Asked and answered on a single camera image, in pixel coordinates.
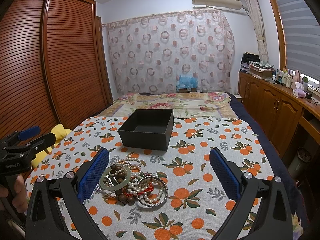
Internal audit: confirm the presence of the brown wooden bead bracelet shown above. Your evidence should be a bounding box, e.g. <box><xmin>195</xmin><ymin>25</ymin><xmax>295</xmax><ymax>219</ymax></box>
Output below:
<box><xmin>109</xmin><ymin>164</ymin><xmax>136</xmax><ymax>206</ymax></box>

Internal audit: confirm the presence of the pale green jade bangle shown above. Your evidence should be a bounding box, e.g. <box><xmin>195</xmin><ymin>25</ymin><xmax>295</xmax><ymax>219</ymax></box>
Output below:
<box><xmin>99</xmin><ymin>166</ymin><xmax>131</xmax><ymax>191</ymax></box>

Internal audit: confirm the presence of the white pearl necklace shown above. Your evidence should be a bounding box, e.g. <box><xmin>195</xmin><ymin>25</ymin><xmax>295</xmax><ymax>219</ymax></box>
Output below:
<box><xmin>107</xmin><ymin>157</ymin><xmax>164</xmax><ymax>204</ymax></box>

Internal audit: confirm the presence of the red braided cord bracelet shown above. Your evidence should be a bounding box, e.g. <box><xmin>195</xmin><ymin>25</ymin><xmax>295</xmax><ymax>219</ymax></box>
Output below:
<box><xmin>122</xmin><ymin>182</ymin><xmax>155</xmax><ymax>197</ymax></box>

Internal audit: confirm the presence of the person's left hand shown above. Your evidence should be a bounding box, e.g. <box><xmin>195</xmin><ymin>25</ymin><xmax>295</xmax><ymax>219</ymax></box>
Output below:
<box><xmin>0</xmin><ymin>174</ymin><xmax>28</xmax><ymax>213</ymax></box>

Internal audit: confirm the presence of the yellow plush pillow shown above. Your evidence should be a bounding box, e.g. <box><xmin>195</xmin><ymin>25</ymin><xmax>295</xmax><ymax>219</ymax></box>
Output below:
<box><xmin>31</xmin><ymin>123</ymin><xmax>72</xmax><ymax>169</ymax></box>

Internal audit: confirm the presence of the wooden louvered wardrobe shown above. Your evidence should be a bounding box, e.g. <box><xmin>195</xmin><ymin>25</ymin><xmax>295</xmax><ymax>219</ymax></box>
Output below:
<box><xmin>1</xmin><ymin>0</ymin><xmax>112</xmax><ymax>137</ymax></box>

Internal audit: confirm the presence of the orange print white cloth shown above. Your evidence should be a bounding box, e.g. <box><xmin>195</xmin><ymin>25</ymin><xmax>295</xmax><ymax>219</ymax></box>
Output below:
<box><xmin>25</xmin><ymin>116</ymin><xmax>275</xmax><ymax>239</ymax></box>

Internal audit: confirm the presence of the wooden sideboard cabinet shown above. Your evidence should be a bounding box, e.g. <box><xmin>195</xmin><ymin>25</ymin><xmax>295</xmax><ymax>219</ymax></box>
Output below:
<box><xmin>238</xmin><ymin>72</ymin><xmax>319</xmax><ymax>166</ymax></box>

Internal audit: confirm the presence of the black open storage box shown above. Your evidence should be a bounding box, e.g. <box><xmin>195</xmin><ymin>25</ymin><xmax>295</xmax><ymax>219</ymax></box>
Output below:
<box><xmin>118</xmin><ymin>109</ymin><xmax>174</xmax><ymax>151</ymax></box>

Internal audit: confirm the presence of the pink tissue box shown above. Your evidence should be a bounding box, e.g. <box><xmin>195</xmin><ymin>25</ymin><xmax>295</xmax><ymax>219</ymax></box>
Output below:
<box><xmin>292</xmin><ymin>82</ymin><xmax>306</xmax><ymax>98</ymax></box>

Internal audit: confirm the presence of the cosmetic bottles group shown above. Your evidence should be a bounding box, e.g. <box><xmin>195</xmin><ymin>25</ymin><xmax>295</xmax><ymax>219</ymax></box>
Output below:
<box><xmin>276</xmin><ymin>69</ymin><xmax>309</xmax><ymax>91</ymax></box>

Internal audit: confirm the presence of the floral bed quilt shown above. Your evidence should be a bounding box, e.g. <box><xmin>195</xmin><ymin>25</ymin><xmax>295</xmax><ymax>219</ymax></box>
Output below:
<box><xmin>99</xmin><ymin>92</ymin><xmax>238</xmax><ymax>119</ymax></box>

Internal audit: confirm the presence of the circle pattern lace curtain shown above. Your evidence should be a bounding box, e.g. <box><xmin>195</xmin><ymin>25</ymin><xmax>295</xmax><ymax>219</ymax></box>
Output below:
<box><xmin>106</xmin><ymin>9</ymin><xmax>235</xmax><ymax>95</ymax></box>

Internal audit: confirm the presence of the pile of folded clothes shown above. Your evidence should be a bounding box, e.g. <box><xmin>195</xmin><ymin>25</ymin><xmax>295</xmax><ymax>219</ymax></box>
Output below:
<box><xmin>240</xmin><ymin>53</ymin><xmax>276</xmax><ymax>79</ymax></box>

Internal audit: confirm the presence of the grey window blind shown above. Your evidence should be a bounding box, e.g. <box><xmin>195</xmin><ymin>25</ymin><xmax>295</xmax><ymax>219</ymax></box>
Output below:
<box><xmin>276</xmin><ymin>0</ymin><xmax>320</xmax><ymax>80</ymax></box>

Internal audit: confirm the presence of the tied beige side curtain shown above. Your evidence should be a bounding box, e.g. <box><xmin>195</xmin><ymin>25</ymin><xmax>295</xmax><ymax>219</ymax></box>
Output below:
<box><xmin>245</xmin><ymin>0</ymin><xmax>269</xmax><ymax>62</ymax></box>

